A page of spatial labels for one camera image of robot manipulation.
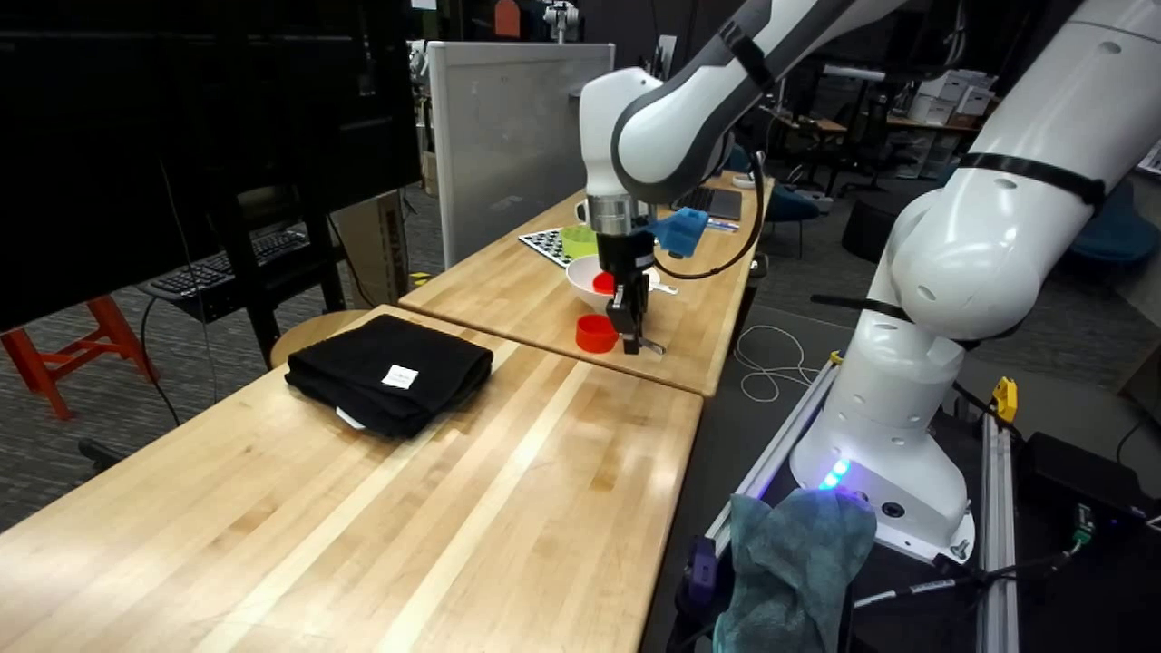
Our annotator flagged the white partition panel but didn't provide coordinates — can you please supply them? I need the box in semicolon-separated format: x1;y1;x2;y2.
424;40;618;277

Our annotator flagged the red metal stool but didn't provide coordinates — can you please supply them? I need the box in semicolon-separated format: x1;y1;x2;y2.
0;294;160;427

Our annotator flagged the folded black cloth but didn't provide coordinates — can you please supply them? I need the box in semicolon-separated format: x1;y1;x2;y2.
285;315;499;446

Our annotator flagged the white floor cable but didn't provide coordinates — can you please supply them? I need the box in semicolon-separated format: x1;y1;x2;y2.
734;319;826;411

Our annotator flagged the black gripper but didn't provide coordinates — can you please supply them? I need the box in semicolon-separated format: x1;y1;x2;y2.
597;225;661;359

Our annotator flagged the yellow clamp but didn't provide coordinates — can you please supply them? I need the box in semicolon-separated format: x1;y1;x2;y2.
988;372;1025;427

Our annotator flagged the round wooden stool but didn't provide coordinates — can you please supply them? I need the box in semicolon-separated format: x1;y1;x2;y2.
270;308;375;372

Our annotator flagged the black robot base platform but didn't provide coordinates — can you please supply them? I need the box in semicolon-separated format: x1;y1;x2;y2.
675;347;1161;653

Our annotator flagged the teal rag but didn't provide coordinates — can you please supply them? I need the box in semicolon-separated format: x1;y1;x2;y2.
708;485;882;653

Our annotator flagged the green measuring cup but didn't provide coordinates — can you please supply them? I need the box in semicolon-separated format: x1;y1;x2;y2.
559;221;601;263

